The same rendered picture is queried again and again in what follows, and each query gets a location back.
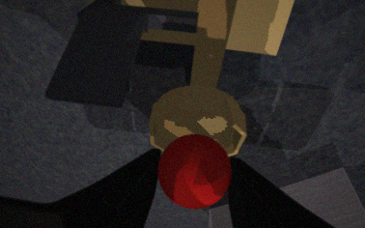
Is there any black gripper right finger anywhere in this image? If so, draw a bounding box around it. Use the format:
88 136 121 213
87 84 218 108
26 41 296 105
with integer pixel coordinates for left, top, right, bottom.
227 157 336 228

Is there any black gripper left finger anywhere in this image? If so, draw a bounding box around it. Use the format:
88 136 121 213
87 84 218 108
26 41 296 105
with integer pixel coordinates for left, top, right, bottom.
0 149 161 228

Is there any red ball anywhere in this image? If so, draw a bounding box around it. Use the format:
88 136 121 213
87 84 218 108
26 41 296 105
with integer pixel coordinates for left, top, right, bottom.
157 134 232 209

